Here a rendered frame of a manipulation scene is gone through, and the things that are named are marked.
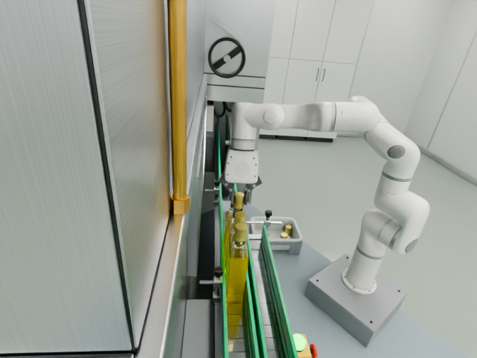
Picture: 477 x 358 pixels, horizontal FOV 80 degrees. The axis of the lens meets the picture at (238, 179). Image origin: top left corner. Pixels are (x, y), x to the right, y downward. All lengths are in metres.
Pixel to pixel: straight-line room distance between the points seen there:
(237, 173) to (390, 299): 0.73
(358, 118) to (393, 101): 5.19
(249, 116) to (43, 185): 0.67
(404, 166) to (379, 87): 4.92
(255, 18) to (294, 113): 0.96
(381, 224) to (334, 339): 0.42
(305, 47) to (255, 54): 2.96
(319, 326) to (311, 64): 4.08
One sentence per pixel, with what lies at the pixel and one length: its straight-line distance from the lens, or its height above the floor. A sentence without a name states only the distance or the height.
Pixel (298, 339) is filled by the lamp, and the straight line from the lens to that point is 0.98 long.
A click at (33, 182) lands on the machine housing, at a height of 1.56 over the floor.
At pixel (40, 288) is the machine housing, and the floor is 1.48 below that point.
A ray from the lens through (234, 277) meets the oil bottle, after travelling 0.90.
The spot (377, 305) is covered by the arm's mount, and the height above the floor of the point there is 0.84.
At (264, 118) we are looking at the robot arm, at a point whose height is 1.44.
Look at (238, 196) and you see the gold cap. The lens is 0.87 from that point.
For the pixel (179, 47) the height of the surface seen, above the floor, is 1.63.
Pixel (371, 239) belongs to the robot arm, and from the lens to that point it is 1.08.
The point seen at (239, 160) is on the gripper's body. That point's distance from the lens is 0.83.
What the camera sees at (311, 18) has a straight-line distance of 4.72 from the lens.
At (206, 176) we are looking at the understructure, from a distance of 2.00.
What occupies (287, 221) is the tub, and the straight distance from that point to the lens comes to 1.45.
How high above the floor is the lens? 1.65
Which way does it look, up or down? 28 degrees down
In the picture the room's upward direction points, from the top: 5 degrees clockwise
